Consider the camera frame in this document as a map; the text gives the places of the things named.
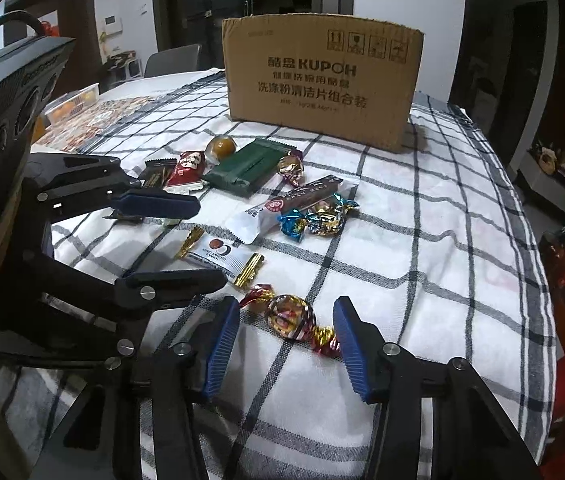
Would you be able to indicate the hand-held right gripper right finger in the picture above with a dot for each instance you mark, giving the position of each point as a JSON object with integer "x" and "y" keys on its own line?
{"x": 350, "y": 350}

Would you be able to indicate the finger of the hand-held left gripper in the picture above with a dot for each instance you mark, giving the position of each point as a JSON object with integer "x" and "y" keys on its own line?
{"x": 162, "y": 204}
{"x": 172, "y": 287}

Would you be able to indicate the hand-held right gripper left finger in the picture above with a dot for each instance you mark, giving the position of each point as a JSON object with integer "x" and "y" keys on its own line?
{"x": 220, "y": 345}

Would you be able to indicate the dark brown snack packet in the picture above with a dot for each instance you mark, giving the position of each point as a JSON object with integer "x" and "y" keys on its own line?
{"x": 157, "y": 175}

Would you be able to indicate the red snack packet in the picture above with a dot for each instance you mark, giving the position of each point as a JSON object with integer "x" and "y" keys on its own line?
{"x": 185, "y": 170}

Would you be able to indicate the white packet with gold ends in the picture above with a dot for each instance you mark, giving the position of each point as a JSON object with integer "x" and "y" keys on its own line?
{"x": 217, "y": 255}

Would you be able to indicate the round red gold candy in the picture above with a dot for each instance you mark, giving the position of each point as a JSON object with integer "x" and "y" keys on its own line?
{"x": 287, "y": 315}

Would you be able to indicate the round brown candy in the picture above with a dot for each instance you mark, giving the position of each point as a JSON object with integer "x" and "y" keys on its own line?
{"x": 223, "y": 147}

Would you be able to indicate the dark green snack packet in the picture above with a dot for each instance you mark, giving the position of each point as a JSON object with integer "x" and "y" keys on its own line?
{"x": 242, "y": 165}

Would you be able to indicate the long brown white snack packet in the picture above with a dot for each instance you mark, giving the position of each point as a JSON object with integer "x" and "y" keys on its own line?
{"x": 262, "y": 215}

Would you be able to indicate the gold blue foil candy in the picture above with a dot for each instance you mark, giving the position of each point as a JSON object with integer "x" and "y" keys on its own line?
{"x": 330, "y": 215}

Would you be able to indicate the brown cardboard box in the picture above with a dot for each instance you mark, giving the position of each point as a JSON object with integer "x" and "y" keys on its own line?
{"x": 312, "y": 60}

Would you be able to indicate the clear plastic container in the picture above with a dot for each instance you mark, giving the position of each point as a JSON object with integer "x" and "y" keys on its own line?
{"x": 75, "y": 102}

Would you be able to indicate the colourful patterned mat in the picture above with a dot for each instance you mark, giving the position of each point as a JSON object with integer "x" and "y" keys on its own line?
{"x": 112, "y": 120}

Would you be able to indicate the white storage rack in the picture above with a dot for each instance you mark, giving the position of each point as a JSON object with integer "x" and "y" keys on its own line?
{"x": 122, "y": 67}

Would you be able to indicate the grey chair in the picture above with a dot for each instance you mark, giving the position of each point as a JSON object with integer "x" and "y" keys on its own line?
{"x": 172, "y": 60}

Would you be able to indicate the dark wooden door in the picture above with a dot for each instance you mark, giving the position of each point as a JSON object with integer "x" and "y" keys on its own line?
{"x": 62, "y": 0}

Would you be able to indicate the white low cabinet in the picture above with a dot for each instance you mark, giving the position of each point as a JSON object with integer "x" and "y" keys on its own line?
{"x": 547, "y": 180}

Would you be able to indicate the white wall intercom panel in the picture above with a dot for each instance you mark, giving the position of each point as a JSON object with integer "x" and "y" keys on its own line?
{"x": 113, "y": 25}

